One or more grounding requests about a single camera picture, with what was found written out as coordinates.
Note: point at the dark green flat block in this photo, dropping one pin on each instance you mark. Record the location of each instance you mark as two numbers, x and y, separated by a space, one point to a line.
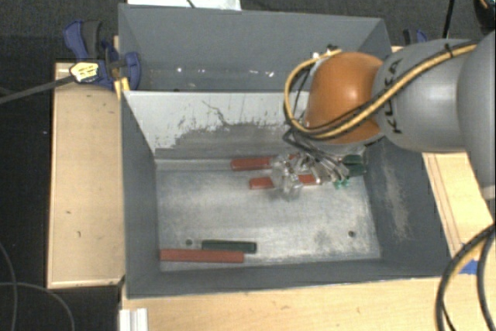
355 168
228 246

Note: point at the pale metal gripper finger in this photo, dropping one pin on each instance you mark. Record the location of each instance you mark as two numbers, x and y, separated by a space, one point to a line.
283 166
290 188

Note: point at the grey metal bin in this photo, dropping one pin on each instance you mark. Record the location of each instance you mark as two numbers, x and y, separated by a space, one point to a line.
240 213

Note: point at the red-brown flat block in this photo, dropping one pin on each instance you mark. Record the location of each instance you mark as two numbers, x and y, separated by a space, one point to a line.
201 256
261 182
250 163

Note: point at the pale wood flat board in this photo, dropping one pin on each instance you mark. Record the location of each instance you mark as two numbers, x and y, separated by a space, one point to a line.
85 182

